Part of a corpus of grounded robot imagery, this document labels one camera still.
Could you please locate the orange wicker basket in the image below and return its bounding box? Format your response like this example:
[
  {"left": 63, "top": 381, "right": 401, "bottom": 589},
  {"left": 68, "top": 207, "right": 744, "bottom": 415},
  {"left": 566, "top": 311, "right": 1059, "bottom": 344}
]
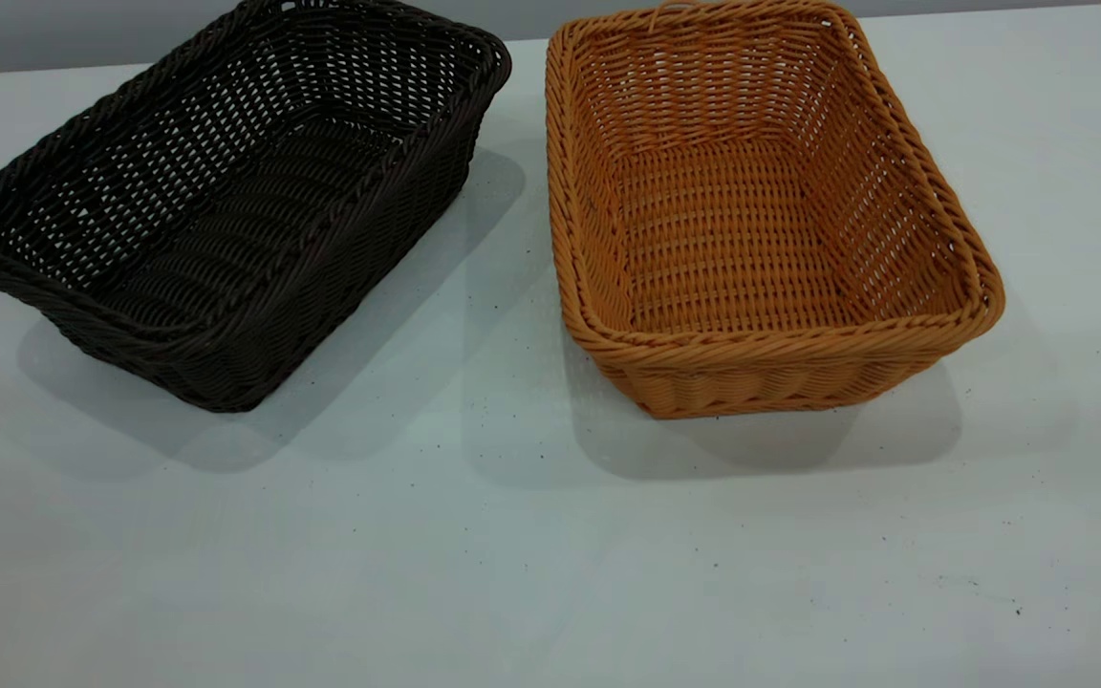
[{"left": 545, "top": 0, "right": 1006, "bottom": 420}]

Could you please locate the black wicker basket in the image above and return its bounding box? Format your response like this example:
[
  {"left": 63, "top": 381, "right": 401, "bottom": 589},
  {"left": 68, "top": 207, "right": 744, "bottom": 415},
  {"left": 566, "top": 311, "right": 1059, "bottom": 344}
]
[{"left": 0, "top": 0, "right": 513, "bottom": 414}]

